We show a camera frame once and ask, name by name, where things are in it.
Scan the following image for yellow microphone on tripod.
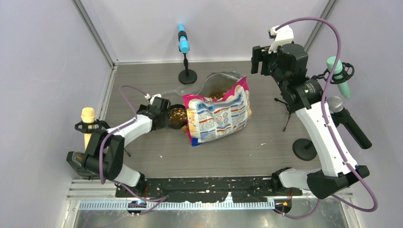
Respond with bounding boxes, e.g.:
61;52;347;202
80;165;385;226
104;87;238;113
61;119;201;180
74;107;110;149

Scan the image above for green microphone with shock mount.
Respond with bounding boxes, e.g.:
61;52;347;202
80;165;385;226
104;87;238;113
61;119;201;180
312;56;355;99

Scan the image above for clear plastic scoop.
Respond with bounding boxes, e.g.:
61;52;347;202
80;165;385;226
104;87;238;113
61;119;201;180
160;84;200;96

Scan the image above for colourful pet food bag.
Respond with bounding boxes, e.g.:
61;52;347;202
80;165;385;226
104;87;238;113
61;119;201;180
182;72;252;146

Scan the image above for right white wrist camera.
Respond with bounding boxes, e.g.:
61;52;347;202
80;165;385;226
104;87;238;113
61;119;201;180
268;25;294;54

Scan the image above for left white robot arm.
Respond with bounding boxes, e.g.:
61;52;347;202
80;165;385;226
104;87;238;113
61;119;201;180
78;97;171;197

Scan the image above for round black pet bowl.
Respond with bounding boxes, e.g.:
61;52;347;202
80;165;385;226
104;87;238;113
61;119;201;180
168;104;187;130

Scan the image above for round black stand base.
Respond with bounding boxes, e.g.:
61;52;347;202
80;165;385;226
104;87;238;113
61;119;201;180
292;139;317;161

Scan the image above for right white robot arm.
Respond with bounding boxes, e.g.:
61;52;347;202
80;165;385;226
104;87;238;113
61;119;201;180
251;43;372;199

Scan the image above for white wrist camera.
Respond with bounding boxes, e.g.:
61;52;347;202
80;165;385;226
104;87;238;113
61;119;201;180
144;94;162;105
268;25;294;54

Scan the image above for blue microphone on stand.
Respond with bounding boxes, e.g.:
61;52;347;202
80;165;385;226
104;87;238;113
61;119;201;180
178;23;197;85

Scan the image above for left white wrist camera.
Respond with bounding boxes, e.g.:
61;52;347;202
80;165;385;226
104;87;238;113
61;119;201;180
144;94;162;105

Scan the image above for black box device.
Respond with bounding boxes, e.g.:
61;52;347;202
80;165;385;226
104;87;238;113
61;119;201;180
66;152;94;180

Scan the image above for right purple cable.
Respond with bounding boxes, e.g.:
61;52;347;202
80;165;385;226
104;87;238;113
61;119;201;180
274;17;378;219

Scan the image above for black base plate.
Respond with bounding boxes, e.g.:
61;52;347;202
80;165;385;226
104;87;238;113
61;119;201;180
115;176;302;203

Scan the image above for grey black handheld microphone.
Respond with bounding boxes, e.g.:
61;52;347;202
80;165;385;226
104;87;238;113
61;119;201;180
326;96;372;150

